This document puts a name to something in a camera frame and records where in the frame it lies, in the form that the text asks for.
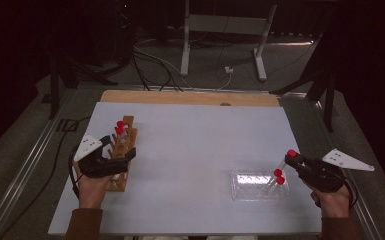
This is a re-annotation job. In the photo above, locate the wooden test tube rack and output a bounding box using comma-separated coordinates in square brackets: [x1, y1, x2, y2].
[101, 115, 139, 193]

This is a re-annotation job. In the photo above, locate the white table mat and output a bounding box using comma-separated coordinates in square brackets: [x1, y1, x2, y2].
[48, 101, 324, 236]

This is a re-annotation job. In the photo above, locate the black tripod stand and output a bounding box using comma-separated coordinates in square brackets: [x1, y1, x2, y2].
[48, 56, 119, 120]
[269, 33, 336, 133]

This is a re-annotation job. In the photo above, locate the person's left hand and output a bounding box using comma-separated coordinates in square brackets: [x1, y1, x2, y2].
[73, 159, 115, 211]

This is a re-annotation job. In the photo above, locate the left hand-held gripper cable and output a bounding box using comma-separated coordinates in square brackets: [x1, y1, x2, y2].
[67, 148, 83, 200]

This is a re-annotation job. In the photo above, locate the clear plastic tray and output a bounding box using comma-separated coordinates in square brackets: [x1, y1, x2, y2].
[230, 168, 290, 202]

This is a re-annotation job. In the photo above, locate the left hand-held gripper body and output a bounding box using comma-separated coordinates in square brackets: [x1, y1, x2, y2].
[73, 133, 130, 179]

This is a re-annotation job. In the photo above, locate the white floor cable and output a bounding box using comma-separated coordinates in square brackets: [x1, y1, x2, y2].
[133, 39, 234, 91]

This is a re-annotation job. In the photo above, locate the metal floor rail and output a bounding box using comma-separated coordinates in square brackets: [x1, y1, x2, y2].
[0, 87, 81, 240]
[311, 98, 385, 240]

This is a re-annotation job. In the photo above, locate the right hand-held gripper cable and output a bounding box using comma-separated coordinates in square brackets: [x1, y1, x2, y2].
[314, 179, 360, 210]

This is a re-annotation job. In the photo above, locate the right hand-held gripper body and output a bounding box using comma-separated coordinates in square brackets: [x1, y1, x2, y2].
[296, 148, 376, 194]

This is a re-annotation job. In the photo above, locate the bundle of black floor cables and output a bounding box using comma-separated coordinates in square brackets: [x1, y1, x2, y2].
[130, 46, 184, 92]

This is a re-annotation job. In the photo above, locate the long black floor cable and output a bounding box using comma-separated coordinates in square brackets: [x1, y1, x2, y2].
[0, 116, 92, 240]

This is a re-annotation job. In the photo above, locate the hand-held gripper cable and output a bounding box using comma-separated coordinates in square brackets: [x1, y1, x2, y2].
[314, 179, 360, 210]
[67, 148, 83, 200]

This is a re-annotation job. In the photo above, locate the person's right hand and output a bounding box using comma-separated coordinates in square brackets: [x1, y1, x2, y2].
[304, 181, 352, 220]

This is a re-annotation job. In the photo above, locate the white metal stand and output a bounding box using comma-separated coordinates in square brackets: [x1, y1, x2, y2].
[179, 0, 278, 82]

